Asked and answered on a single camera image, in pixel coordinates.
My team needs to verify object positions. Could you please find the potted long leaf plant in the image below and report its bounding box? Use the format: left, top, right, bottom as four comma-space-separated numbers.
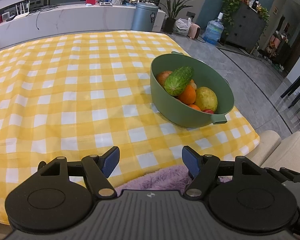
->
159, 0, 194, 34

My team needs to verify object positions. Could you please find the beige sofa armrest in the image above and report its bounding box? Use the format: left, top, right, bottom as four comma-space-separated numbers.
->
246, 131, 300, 173

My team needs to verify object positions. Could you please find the white marble tv console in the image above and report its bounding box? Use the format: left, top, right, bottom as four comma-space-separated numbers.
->
0, 3, 166, 54

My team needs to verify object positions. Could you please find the yellow white checkered tablecloth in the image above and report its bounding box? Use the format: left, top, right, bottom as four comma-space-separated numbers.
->
0, 31, 260, 224

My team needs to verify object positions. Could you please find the purple fluffy cloth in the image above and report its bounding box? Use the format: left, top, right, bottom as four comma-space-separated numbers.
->
114, 164, 232, 197

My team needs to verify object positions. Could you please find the dark grey drawer cabinet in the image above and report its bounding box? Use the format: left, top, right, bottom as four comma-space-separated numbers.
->
225, 3, 266, 53

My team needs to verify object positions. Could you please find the white wifi router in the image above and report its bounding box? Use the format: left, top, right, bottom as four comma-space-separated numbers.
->
14, 0, 30, 20

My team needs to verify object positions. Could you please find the green cucumber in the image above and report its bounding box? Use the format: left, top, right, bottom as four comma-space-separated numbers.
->
164, 66, 194, 96

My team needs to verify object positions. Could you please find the blue grey trash bin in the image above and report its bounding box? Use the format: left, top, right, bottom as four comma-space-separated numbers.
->
131, 2, 159, 32

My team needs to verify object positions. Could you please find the yellow green pear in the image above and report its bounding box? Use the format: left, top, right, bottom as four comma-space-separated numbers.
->
194, 87, 218, 112

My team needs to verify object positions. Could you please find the green colander bowl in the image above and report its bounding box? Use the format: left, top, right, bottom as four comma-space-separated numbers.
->
150, 51, 234, 128

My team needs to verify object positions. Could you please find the blue water jug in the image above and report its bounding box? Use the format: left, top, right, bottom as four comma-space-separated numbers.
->
202, 12, 224, 45

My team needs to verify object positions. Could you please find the orange mandarin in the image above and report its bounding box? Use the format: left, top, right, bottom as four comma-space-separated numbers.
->
189, 104, 201, 112
190, 79, 197, 90
177, 85, 196, 105

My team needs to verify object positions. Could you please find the pink small heater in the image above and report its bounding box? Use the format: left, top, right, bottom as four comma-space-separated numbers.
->
187, 23, 200, 40

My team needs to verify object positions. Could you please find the red green mango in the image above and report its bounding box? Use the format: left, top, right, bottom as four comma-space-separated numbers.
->
156, 70, 172, 87

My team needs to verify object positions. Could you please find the red cherry tomato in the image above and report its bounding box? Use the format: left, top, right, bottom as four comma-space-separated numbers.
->
203, 109, 214, 114

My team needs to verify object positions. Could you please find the white plastic bag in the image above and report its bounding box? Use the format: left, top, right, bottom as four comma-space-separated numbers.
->
173, 18, 192, 36

